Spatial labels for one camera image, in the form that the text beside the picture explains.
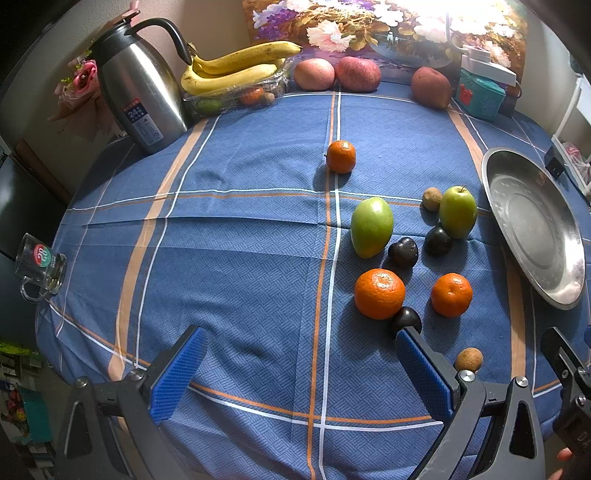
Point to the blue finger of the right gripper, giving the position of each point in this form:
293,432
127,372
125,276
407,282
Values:
569,369

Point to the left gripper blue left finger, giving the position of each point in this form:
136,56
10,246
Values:
172,371

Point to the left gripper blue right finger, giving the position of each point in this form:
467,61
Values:
432,375

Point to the brown longan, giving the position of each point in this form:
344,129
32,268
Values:
431,199
471,359

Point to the dark plum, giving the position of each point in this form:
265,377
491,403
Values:
405,317
438,242
404,253

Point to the large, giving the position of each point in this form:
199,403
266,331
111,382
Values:
379,293

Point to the green mango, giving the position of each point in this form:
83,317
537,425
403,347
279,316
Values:
372,226

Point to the green apple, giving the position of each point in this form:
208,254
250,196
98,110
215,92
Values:
458,212

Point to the small orange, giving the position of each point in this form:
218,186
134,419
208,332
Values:
341,157

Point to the person's hand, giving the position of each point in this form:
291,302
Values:
563,456

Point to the silver metal plate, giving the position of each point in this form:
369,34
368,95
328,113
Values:
538,225

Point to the glass mug with logo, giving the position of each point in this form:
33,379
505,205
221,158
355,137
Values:
41,270

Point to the blue plaid tablecloth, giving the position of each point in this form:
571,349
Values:
241,228

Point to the small black box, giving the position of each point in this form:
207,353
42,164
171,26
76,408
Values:
553,162

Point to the white shelf rack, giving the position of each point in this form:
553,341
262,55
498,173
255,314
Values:
572,136

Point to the teal box with heart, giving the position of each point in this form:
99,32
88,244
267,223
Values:
480,97

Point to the clear plastic fruit tray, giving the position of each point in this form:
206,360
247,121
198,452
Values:
255,87

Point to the brownish red apple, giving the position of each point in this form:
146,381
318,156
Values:
431,88

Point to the stainless steel thermos jug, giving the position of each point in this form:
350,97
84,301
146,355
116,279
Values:
137,83

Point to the pink artificial flower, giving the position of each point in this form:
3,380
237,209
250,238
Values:
81,107

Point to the yellow banana bunch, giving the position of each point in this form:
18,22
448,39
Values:
236,69

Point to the dark red apple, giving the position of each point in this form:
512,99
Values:
358,75

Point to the white desk lamp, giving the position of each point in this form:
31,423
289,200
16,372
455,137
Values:
478,62

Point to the pale red apple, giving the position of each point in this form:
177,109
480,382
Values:
315,74

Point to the flower painting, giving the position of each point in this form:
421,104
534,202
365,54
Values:
405,34

